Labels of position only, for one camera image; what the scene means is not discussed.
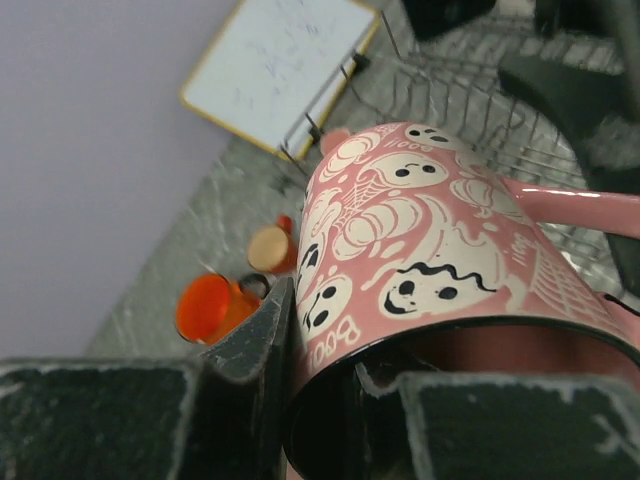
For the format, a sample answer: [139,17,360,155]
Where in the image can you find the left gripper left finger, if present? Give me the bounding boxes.
[1,278,294,479]

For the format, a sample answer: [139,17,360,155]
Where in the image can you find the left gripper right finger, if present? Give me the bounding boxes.
[355,363,639,479]

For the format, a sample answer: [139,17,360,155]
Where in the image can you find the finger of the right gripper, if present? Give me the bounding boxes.
[498,54,639,165]

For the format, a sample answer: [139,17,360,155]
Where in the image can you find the large orange mug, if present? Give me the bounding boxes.
[175,273,270,345]

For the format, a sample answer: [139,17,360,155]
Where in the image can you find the small orange cup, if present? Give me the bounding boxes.
[247,215,298,275]

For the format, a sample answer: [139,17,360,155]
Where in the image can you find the dusty pink mug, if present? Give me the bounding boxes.
[285,122,639,479]

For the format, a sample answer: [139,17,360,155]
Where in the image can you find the salmon pink mug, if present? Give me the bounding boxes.
[319,127,351,156]

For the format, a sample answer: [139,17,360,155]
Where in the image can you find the grey wire dish rack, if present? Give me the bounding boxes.
[279,0,640,301]

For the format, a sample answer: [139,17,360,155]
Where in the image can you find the white whiteboard with wooden frame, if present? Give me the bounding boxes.
[181,0,380,160]

